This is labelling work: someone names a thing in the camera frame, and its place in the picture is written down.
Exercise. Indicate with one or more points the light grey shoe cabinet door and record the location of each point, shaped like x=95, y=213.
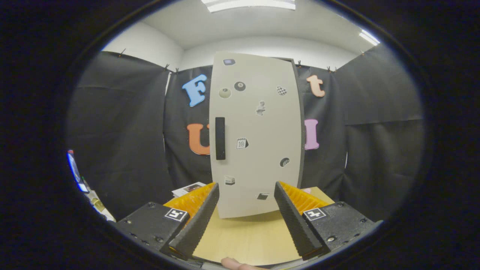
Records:
x=262, y=127

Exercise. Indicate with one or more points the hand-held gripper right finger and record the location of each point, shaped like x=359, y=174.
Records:
x=296, y=225

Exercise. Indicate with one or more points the long ceiling light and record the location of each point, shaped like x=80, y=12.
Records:
x=249, y=5

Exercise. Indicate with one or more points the grey shoe cabinet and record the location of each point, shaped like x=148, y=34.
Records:
x=302, y=131

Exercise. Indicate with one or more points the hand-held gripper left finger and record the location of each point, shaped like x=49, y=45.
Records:
x=198, y=225

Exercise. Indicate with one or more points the black backdrop cloth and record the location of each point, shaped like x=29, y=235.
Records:
x=120, y=131

